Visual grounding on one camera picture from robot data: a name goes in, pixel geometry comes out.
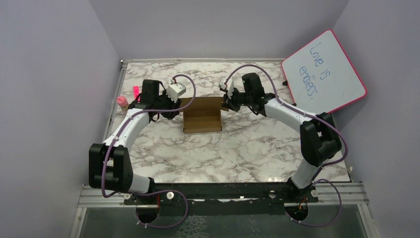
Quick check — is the pink framed whiteboard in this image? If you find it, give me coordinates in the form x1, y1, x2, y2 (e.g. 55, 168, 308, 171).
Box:
281, 29, 367, 114

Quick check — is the small pink capped bottle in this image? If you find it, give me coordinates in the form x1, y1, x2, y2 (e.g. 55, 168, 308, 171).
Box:
116, 96, 129, 114

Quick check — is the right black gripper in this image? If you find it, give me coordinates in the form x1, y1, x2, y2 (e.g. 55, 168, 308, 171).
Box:
221, 86, 253, 113

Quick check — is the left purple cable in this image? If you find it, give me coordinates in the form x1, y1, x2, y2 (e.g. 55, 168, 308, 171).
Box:
101, 74, 197, 230

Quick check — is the aluminium extrusion frame rail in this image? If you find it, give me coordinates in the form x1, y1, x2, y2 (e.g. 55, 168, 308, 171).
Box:
77, 182, 369, 208

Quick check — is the pink highlighter marker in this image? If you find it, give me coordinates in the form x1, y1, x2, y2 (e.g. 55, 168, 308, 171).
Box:
133, 85, 140, 101

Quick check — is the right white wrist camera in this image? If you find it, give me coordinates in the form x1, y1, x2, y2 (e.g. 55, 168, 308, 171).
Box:
219, 78, 235, 99

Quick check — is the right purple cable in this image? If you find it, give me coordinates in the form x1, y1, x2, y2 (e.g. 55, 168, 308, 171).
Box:
224, 64, 349, 228

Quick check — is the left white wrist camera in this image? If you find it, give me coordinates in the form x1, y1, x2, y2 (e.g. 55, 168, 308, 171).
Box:
166, 78, 186, 102

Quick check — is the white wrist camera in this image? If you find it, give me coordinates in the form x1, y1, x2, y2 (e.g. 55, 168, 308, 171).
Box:
219, 78, 235, 99
166, 78, 186, 102

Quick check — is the purple cable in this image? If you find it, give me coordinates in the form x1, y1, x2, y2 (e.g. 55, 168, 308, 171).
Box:
224, 64, 349, 228
101, 74, 197, 230

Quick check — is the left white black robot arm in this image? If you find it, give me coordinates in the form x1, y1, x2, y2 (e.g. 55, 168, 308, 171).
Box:
89, 79, 186, 204

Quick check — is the brown cardboard box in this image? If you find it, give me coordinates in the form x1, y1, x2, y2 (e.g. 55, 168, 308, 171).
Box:
181, 97, 229, 134

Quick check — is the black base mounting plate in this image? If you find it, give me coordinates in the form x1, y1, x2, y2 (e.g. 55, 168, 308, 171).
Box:
124, 182, 318, 216

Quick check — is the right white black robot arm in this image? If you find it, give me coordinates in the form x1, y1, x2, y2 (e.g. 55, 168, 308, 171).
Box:
219, 73, 342, 202

